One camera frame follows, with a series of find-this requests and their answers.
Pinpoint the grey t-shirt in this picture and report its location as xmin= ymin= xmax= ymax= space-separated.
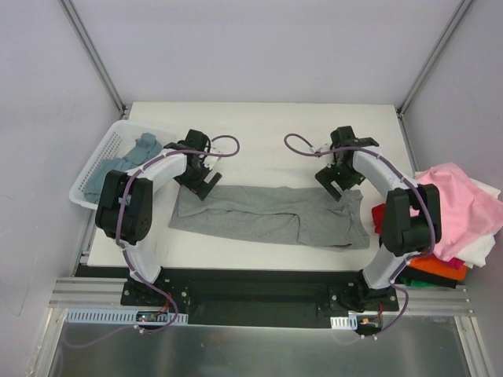
xmin=169 ymin=185 xmax=370 ymax=250

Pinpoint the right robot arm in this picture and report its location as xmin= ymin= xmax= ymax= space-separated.
xmin=315 ymin=126 xmax=442 ymax=310

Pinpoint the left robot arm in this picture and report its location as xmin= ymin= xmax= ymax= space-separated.
xmin=95 ymin=130 xmax=222 ymax=306

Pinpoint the blue-grey t-shirt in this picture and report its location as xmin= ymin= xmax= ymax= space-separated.
xmin=83 ymin=133 xmax=163 ymax=204

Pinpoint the white plastic laundry basket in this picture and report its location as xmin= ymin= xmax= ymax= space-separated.
xmin=69 ymin=120 xmax=177 ymax=210

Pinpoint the black t-shirt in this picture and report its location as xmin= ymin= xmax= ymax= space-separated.
xmin=396 ymin=267 xmax=458 ymax=289

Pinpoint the orange t-shirt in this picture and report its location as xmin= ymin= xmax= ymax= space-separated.
xmin=409 ymin=255 xmax=469 ymax=281

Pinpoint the green t-shirt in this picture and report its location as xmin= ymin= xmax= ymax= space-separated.
xmin=400 ymin=277 xmax=435 ymax=288

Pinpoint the pink t-shirt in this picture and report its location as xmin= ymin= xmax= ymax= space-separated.
xmin=415 ymin=163 xmax=502 ymax=262

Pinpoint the magenta t-shirt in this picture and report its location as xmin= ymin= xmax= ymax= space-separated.
xmin=448 ymin=258 xmax=464 ymax=270

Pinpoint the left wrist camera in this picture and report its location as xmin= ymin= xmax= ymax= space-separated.
xmin=204 ymin=148 xmax=223 ymax=170

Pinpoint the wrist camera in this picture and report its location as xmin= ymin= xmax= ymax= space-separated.
xmin=311 ymin=144 xmax=330 ymax=158
xmin=204 ymin=148 xmax=223 ymax=170

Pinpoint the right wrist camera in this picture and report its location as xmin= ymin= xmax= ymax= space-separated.
xmin=311 ymin=144 xmax=330 ymax=158

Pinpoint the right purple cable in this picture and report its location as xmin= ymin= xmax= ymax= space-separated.
xmin=284 ymin=133 xmax=438 ymax=343

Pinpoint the purple cable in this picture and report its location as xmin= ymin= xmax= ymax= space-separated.
xmin=284 ymin=133 xmax=438 ymax=343
xmin=58 ymin=134 xmax=241 ymax=349

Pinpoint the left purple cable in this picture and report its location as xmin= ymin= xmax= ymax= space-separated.
xmin=58 ymin=134 xmax=241 ymax=349

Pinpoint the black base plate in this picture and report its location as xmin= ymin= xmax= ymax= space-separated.
xmin=120 ymin=268 xmax=398 ymax=328

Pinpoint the right cable duct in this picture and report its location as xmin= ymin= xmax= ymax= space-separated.
xmin=330 ymin=314 xmax=358 ymax=331

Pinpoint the cable duct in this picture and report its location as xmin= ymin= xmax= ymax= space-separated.
xmin=66 ymin=309 xmax=189 ymax=327
xmin=330 ymin=314 xmax=358 ymax=331

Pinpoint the aluminium frame post left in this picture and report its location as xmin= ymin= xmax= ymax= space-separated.
xmin=57 ymin=0 xmax=130 ymax=119

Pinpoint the aluminium frame post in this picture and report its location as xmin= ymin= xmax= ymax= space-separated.
xmin=57 ymin=0 xmax=130 ymax=119
xmin=396 ymin=0 xmax=476 ymax=119

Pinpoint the aluminium front rail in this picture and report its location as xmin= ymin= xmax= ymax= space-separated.
xmin=49 ymin=277 xmax=475 ymax=317

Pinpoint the left cable duct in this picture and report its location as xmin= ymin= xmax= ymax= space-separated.
xmin=66 ymin=309 xmax=189 ymax=327

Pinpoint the aluminium frame post right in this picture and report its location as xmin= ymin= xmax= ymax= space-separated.
xmin=396 ymin=0 xmax=476 ymax=119

